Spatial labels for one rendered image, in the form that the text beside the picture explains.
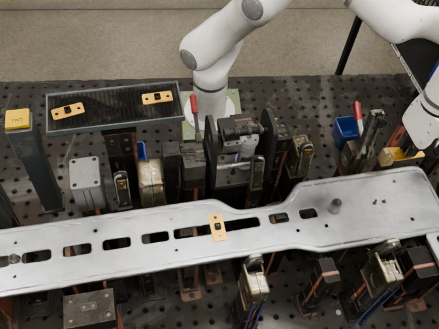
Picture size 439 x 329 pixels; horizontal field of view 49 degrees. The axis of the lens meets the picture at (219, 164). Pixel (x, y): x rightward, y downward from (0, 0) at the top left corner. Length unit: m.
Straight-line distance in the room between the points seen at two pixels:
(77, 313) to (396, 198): 0.93
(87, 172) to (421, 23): 0.86
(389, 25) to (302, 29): 2.50
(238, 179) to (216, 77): 0.36
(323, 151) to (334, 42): 1.67
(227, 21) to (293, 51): 2.01
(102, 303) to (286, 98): 1.20
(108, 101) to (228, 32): 0.38
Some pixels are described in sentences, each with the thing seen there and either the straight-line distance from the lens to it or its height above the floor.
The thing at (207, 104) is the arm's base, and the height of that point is 0.92.
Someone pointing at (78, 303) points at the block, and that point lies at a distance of 1.24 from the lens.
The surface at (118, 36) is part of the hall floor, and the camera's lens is 3.37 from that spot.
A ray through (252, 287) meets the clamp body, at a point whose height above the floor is 1.04.
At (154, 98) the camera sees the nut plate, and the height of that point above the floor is 1.16.
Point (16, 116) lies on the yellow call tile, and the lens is 1.41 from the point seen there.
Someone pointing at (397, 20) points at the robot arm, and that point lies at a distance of 1.05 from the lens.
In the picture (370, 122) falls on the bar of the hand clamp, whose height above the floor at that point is 1.19.
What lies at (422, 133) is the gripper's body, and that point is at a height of 1.37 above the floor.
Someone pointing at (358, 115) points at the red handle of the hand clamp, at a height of 1.13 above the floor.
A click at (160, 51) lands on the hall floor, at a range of 3.25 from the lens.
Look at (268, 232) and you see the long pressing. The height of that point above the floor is 1.00.
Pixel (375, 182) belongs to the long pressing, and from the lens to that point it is 1.52.
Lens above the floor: 2.18
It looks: 55 degrees down
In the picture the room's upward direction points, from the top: 7 degrees clockwise
